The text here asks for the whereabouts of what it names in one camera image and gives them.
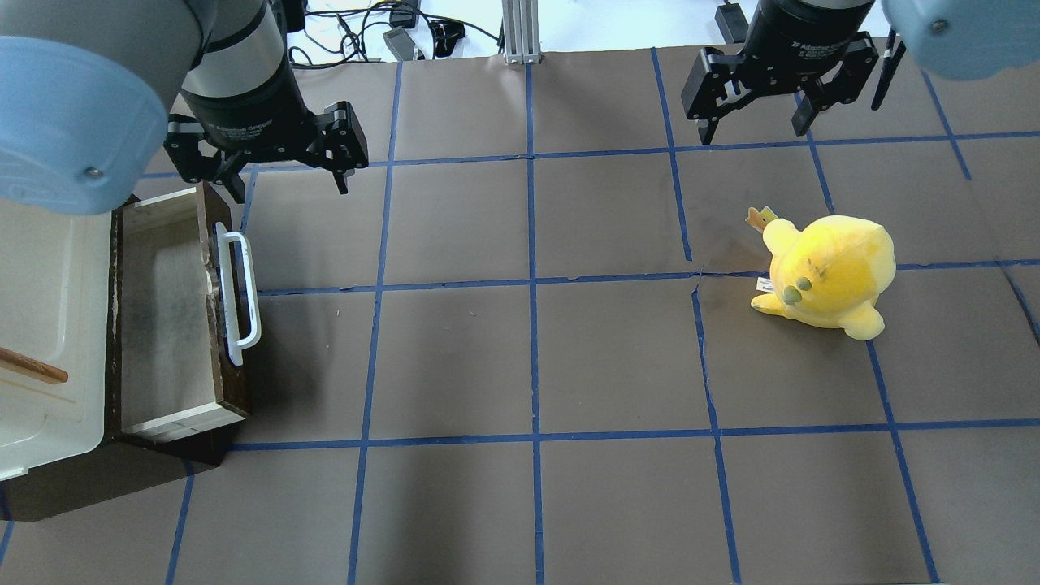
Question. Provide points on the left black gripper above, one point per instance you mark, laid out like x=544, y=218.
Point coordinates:
x=246, y=108

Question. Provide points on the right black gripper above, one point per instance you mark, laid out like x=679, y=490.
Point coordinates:
x=794, y=36

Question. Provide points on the white drawer handle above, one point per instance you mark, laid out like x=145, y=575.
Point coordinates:
x=239, y=292

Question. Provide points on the dark wooden drawer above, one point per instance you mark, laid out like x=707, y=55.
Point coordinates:
x=177, y=301

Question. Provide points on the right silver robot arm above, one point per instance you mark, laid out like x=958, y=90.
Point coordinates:
x=957, y=40

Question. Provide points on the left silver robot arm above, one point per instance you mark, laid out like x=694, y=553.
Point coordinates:
x=92, y=90

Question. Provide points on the dark wooden drawer cabinet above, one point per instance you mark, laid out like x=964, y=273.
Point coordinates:
x=121, y=464

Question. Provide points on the yellow plush dinosaur toy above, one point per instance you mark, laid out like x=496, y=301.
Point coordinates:
x=829, y=274

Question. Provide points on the black power adapter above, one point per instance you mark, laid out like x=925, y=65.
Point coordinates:
x=401, y=45

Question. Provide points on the cream plastic storage box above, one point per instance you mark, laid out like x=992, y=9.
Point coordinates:
x=54, y=309

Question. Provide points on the brown wooden stick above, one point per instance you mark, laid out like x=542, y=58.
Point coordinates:
x=32, y=368

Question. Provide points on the aluminium frame post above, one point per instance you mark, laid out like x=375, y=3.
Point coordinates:
x=520, y=38

